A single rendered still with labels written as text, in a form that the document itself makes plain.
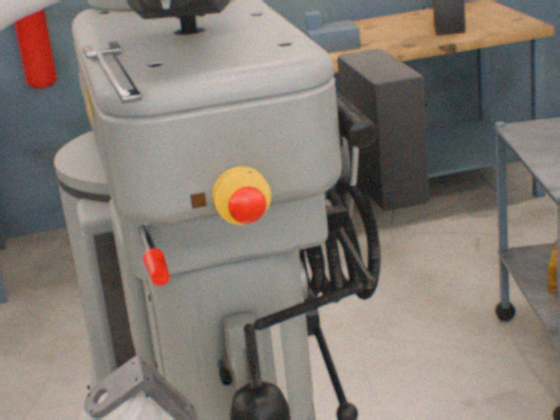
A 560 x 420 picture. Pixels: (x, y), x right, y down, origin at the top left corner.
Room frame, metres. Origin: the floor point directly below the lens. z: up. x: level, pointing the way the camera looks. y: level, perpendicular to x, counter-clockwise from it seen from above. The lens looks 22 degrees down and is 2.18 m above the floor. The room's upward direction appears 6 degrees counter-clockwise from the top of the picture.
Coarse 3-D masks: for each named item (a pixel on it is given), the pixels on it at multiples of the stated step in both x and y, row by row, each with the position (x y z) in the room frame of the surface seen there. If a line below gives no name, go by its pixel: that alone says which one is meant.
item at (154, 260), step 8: (144, 224) 1.14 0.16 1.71; (144, 232) 1.11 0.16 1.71; (144, 240) 1.09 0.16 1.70; (152, 240) 1.09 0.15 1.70; (144, 248) 1.08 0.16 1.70; (152, 248) 1.06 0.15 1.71; (144, 256) 1.05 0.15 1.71; (152, 256) 1.03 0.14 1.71; (160, 256) 1.04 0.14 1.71; (144, 264) 1.04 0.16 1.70; (152, 264) 1.02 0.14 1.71; (160, 264) 1.02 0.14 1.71; (152, 272) 1.00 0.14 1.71; (160, 272) 1.00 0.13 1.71; (168, 272) 1.01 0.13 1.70; (152, 280) 1.00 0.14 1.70; (160, 280) 1.00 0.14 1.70
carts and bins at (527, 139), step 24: (552, 120) 3.84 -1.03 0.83; (504, 144) 3.83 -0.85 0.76; (528, 144) 3.61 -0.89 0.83; (552, 144) 3.58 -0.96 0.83; (504, 168) 3.83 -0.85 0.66; (528, 168) 3.40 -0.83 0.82; (552, 168) 3.36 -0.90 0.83; (504, 192) 3.83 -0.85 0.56; (552, 192) 3.15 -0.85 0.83; (504, 216) 3.83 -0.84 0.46; (504, 240) 3.83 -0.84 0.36; (504, 264) 3.83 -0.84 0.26; (528, 264) 3.70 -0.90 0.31; (552, 264) 3.48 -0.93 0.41; (504, 288) 3.83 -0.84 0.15; (528, 288) 3.51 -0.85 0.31; (552, 288) 3.45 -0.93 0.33; (504, 312) 3.83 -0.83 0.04; (552, 312) 3.31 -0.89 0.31; (552, 336) 3.15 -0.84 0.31
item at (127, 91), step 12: (84, 48) 1.22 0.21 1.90; (108, 48) 1.20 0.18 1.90; (120, 48) 1.20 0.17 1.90; (108, 60) 1.14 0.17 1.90; (108, 72) 1.10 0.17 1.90; (120, 72) 1.09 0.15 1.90; (120, 84) 1.04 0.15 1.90; (132, 84) 1.04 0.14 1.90; (120, 96) 1.00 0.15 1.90; (132, 96) 1.00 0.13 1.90
